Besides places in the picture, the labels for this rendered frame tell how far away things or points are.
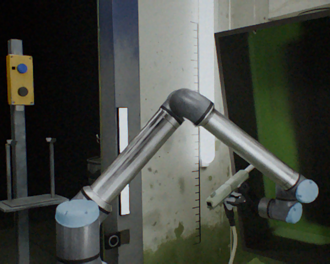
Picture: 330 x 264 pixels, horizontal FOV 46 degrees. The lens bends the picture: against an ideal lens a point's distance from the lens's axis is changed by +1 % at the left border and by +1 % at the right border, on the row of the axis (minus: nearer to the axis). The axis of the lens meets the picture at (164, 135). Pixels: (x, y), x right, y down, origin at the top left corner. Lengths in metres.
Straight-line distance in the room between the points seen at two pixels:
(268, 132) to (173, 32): 0.87
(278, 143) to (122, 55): 1.04
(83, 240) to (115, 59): 1.20
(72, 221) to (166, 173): 1.22
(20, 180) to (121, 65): 0.85
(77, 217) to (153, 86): 1.25
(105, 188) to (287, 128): 1.17
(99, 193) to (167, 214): 1.06
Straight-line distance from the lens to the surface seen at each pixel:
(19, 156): 2.25
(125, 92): 2.30
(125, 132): 2.27
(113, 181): 1.54
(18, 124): 2.24
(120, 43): 2.32
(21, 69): 2.18
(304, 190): 1.59
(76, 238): 1.40
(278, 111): 2.30
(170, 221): 2.59
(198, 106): 1.42
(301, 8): 3.18
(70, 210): 1.39
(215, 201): 1.83
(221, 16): 2.92
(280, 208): 1.75
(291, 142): 2.31
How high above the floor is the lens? 1.22
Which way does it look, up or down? 3 degrees down
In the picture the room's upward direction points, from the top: 1 degrees counter-clockwise
